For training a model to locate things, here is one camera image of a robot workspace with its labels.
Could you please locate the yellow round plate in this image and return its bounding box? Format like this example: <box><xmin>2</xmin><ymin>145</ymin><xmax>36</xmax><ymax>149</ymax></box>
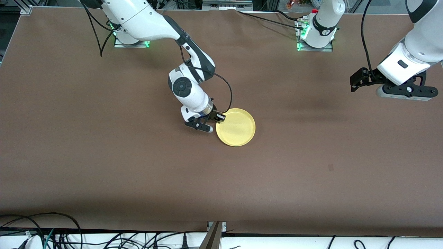
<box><xmin>216</xmin><ymin>108</ymin><xmax>256</xmax><ymax>147</ymax></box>

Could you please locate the brown table cover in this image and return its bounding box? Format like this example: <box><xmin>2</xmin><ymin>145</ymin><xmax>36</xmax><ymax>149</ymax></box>
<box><xmin>0</xmin><ymin>7</ymin><xmax>443</xmax><ymax>237</ymax></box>

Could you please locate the grey power strip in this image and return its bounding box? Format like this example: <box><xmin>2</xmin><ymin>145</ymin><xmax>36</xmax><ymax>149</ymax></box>
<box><xmin>202</xmin><ymin>0</ymin><xmax>254</xmax><ymax>11</ymax></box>

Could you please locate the aluminium profile strut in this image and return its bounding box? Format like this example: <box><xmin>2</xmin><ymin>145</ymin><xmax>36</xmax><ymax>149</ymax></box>
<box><xmin>199</xmin><ymin>221</ymin><xmax>224</xmax><ymax>249</ymax></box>

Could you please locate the white ledge board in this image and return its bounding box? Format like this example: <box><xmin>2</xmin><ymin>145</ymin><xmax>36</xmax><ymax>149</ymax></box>
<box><xmin>0</xmin><ymin>231</ymin><xmax>443</xmax><ymax>249</ymax></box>

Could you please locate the aluminium corner profile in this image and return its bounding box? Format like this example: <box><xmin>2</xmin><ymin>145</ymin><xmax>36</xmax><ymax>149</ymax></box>
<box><xmin>14</xmin><ymin>0</ymin><xmax>33</xmax><ymax>15</ymax></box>

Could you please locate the short black table cable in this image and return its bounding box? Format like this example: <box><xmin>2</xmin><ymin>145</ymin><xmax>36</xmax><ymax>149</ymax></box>
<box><xmin>275</xmin><ymin>10</ymin><xmax>301</xmax><ymax>21</ymax></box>

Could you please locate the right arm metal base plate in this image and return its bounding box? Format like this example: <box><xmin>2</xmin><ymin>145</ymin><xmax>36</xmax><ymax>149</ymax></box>
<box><xmin>114</xmin><ymin>24</ymin><xmax>150</xmax><ymax>48</ymax></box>

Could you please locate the small metal bracket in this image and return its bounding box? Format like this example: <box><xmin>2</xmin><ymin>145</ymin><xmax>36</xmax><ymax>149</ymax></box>
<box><xmin>207</xmin><ymin>221</ymin><xmax>227</xmax><ymax>233</ymax></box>

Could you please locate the long black table cable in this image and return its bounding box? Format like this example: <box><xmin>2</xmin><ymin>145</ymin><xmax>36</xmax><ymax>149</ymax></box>
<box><xmin>236</xmin><ymin>10</ymin><xmax>305</xmax><ymax>30</ymax></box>

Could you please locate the black looped cable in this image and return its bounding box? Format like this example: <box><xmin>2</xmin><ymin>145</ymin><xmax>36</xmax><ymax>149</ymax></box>
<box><xmin>0</xmin><ymin>212</ymin><xmax>82</xmax><ymax>249</ymax></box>

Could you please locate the green cable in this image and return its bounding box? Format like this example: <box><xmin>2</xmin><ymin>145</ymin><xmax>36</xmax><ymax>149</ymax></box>
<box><xmin>43</xmin><ymin>228</ymin><xmax>56</xmax><ymax>249</ymax></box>

